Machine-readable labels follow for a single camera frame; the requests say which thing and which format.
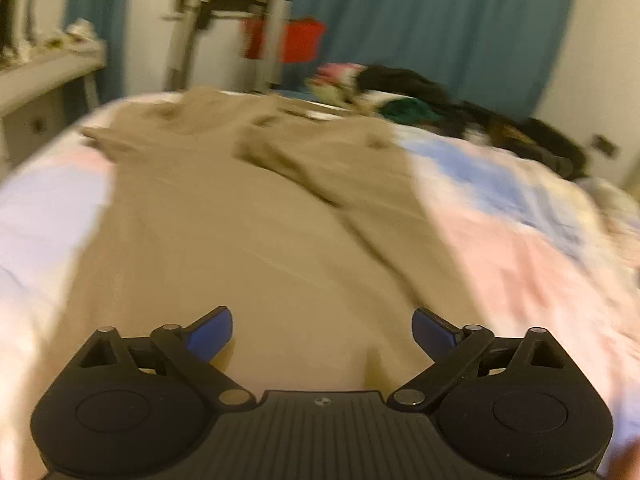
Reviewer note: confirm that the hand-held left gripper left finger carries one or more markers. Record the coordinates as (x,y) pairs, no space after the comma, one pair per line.
(210,335)

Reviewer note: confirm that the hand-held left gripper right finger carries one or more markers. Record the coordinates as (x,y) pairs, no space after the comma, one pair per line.
(432,335)

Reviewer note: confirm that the khaki printed t-shirt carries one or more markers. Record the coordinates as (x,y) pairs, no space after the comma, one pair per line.
(250,235)

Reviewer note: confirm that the pile of clothes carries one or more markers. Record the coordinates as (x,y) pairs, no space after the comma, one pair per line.
(400,92)

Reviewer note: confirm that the pastel tie-dye blanket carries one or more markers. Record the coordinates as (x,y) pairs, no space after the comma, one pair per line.
(525,260)

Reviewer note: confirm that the white vanity desk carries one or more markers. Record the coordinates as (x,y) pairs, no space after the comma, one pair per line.
(45,95)

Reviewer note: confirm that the red cloth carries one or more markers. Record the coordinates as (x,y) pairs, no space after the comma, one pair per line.
(300,40)

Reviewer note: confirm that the wide teal curtain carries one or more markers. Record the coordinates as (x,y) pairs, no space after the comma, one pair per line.
(425,20)

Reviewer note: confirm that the narrow teal curtain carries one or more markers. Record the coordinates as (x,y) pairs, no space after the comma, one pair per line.
(100,5)

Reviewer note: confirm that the black wall socket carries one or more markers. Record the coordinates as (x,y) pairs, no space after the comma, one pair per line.
(605,145)

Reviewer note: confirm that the small black wall outlet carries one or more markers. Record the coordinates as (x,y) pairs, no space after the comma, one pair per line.
(37,125)

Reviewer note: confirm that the wavy frame vanity mirror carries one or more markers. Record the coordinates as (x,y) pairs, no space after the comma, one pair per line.
(20,15)

